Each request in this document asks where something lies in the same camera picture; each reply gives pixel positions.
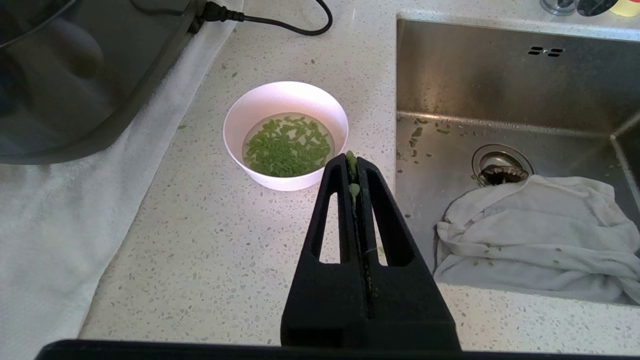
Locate white terry towel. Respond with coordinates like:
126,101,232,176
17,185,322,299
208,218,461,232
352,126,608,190
0,0,244,360

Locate green grains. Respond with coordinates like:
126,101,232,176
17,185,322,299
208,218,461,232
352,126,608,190
243,115,333,178

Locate pink plastic bowl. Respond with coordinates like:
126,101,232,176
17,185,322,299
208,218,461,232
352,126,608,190
223,81,349,192

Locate black power cord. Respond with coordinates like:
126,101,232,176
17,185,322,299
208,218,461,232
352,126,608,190
130,0,334,37

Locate crumpled grey cloth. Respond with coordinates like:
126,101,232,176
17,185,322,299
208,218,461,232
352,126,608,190
433,175,640,306

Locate metal sink drain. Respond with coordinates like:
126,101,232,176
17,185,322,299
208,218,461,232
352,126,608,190
471,144,535,187

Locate black Midea rice cooker base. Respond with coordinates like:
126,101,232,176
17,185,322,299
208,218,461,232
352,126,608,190
0,0,208,166

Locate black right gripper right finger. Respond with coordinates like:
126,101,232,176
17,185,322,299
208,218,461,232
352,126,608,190
357,157,461,351

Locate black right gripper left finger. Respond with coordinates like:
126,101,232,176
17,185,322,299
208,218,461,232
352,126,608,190
281,153,373,348

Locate stainless steel sink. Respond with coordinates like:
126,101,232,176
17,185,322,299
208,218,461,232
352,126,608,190
395,12,640,307

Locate chrome sink faucet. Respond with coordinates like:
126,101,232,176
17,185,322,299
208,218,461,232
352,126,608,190
540,0,621,17

